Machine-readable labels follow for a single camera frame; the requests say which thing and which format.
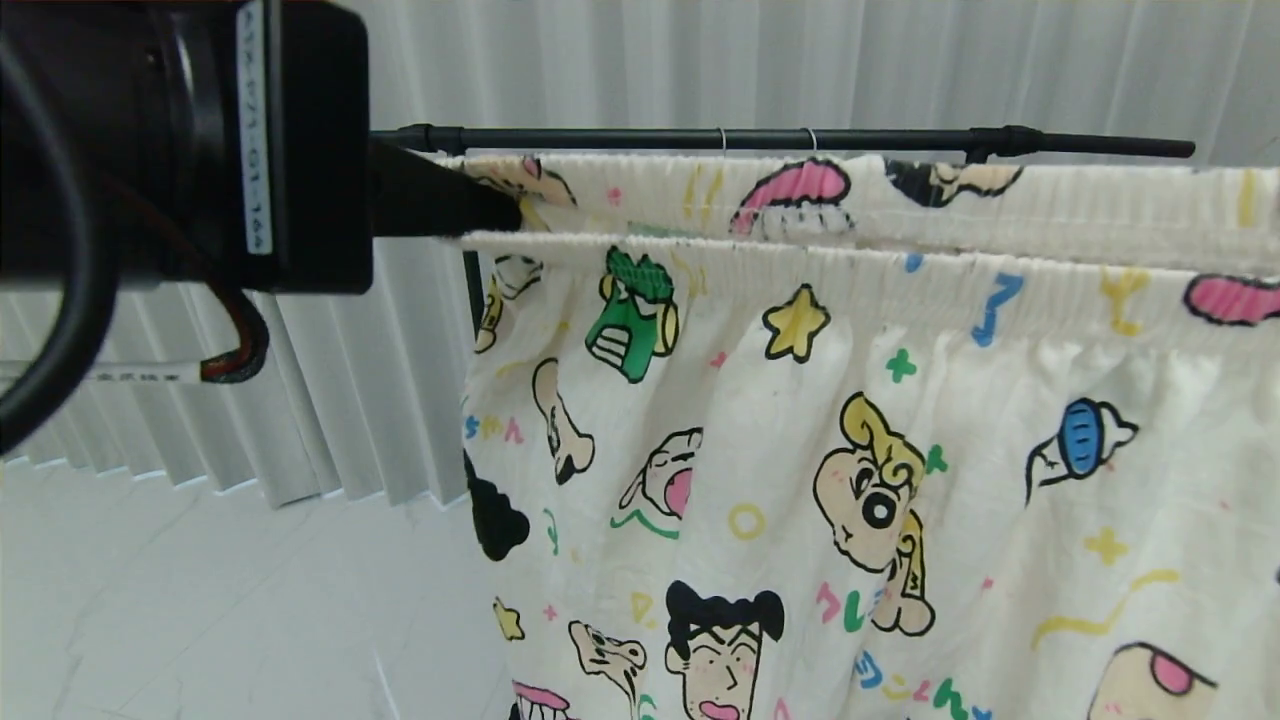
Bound cream printed trousers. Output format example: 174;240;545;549
440;150;1280;720

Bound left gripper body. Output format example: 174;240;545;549
0;0;374;294

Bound white curtain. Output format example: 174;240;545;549
0;0;1280;511

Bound black cable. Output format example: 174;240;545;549
0;40;101;456

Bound black clothes rack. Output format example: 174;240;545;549
372;124;1196;336

